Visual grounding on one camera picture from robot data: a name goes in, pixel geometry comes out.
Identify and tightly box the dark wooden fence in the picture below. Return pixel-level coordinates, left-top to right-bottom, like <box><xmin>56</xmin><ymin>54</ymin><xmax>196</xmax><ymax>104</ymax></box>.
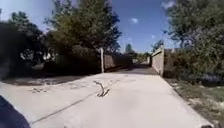
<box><xmin>53</xmin><ymin>46</ymin><xmax>134</xmax><ymax>75</ymax></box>

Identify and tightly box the distant tree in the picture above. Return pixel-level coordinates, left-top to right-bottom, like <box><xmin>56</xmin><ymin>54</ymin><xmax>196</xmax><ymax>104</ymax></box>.
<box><xmin>124</xmin><ymin>43</ymin><xmax>135</xmax><ymax>55</ymax></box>

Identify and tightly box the fallen branch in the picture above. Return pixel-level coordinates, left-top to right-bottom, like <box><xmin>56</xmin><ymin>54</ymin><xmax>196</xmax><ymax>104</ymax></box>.
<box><xmin>93</xmin><ymin>80</ymin><xmax>111</xmax><ymax>99</ymax></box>

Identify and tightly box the pale concrete path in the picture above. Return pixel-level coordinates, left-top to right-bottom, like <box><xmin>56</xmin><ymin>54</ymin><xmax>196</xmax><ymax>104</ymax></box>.
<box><xmin>0</xmin><ymin>66</ymin><xmax>214</xmax><ymax>128</ymax></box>

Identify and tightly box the large dark green tree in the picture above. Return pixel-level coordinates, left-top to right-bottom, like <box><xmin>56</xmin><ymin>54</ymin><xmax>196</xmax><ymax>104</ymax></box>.
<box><xmin>44</xmin><ymin>0</ymin><xmax>123</xmax><ymax>54</ymax></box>

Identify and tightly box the large leafy tree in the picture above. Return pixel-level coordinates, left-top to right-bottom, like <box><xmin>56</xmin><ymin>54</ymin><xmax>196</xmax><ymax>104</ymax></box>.
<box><xmin>163</xmin><ymin>0</ymin><xmax>224</xmax><ymax>85</ymax></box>

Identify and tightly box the grass and dirt verge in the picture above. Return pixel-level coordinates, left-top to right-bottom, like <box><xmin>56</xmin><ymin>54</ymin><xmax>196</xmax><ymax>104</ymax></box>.
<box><xmin>164</xmin><ymin>77</ymin><xmax>224</xmax><ymax>128</ymax></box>

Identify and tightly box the pale fence post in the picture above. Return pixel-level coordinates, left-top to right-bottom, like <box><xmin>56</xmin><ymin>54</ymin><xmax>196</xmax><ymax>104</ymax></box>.
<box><xmin>99</xmin><ymin>47</ymin><xmax>105</xmax><ymax>74</ymax></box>

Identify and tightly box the pale concrete wall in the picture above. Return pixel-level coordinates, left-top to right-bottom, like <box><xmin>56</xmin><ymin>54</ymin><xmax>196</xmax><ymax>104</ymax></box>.
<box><xmin>150</xmin><ymin>47</ymin><xmax>166</xmax><ymax>77</ymax></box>

